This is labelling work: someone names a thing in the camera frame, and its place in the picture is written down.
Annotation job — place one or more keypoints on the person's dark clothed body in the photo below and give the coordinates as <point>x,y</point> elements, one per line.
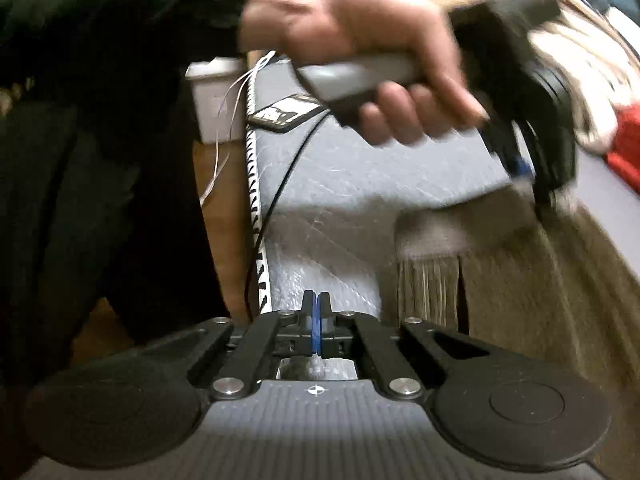
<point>100,210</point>

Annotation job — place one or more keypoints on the white fleece blanket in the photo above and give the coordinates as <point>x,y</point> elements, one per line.
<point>590,75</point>

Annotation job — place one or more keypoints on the white loose threads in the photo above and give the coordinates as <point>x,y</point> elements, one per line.
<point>235,95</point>

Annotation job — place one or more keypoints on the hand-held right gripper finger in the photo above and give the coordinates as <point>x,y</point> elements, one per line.
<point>322,325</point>
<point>311,325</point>

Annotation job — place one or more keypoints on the red quilt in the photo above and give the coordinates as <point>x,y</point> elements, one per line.
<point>627,145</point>

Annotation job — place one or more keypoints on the white bin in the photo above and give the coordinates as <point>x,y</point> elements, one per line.
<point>215,100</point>

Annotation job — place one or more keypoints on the person's left forearm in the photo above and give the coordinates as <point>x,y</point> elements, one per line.
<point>125,0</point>

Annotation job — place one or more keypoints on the person's left hand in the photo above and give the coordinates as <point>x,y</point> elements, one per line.
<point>350,20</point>

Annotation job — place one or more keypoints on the black smartphone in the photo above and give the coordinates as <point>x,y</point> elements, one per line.
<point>282,112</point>

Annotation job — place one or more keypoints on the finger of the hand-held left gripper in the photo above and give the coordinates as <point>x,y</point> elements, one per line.
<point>515,160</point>
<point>547,180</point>

